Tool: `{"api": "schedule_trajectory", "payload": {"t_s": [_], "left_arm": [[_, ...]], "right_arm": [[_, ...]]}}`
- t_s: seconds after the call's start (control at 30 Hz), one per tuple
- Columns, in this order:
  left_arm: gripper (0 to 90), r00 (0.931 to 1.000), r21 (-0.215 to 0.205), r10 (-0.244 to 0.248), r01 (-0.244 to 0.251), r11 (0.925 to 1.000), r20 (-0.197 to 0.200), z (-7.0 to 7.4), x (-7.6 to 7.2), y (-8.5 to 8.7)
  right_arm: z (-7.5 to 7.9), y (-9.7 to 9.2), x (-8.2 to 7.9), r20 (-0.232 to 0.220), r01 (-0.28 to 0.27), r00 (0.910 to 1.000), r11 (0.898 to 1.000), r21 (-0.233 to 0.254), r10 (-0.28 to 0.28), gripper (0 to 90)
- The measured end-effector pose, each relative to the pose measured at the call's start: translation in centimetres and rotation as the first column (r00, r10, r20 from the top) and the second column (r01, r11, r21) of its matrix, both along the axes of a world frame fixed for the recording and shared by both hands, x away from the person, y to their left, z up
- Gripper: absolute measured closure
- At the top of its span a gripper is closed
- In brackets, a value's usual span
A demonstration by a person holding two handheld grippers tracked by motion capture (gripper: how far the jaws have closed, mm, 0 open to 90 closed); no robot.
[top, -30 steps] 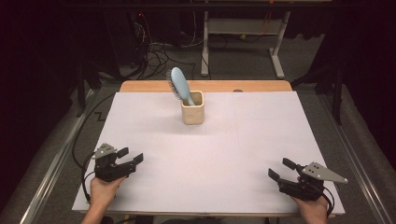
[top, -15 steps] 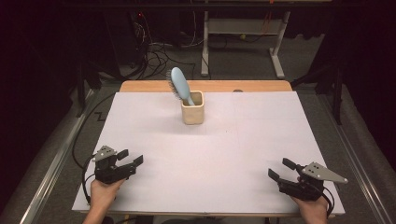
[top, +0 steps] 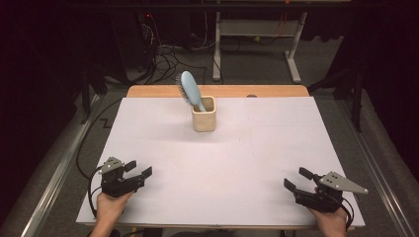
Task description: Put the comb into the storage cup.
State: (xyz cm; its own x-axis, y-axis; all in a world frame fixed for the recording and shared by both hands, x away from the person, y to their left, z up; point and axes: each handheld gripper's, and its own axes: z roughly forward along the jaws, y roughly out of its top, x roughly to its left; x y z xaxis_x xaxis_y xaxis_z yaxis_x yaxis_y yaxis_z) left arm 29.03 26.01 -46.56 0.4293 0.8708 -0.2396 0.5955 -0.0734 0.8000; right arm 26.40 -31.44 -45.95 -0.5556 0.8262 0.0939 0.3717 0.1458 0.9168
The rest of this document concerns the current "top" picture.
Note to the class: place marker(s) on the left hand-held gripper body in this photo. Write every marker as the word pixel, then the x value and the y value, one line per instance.
pixel 115 186

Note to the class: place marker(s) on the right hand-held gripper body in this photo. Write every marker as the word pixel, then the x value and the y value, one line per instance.
pixel 324 199

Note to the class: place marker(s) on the beige square cup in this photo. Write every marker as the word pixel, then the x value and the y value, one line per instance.
pixel 204 121

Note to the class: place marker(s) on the light blue hairbrush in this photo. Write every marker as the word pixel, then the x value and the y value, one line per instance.
pixel 191 87

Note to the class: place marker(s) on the person's left hand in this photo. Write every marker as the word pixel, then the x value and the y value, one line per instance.
pixel 108 209

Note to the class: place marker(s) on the person's right hand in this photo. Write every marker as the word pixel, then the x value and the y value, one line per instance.
pixel 331 225

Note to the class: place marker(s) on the white table sheet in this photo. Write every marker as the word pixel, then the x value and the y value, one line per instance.
pixel 214 181

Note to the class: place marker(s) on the black metal stand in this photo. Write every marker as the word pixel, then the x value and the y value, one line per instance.
pixel 357 98
pixel 86 95

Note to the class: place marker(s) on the aluminium floor rail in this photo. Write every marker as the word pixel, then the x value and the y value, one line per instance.
pixel 56 177
pixel 378 184

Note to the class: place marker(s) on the white metal desk frame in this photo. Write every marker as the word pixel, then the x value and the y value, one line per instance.
pixel 257 28

